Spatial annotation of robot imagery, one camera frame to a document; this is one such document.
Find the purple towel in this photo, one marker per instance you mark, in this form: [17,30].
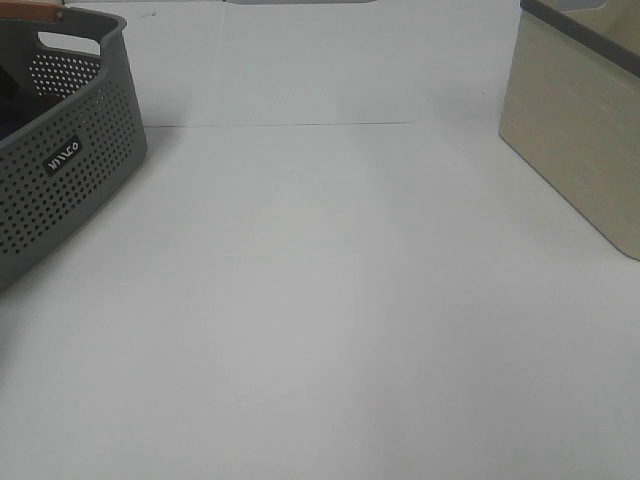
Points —
[15,113]

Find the beige fabric storage box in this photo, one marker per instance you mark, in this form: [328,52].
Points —
[571,109]

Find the grey perforated plastic basket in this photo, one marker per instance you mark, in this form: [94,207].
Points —
[83,144]

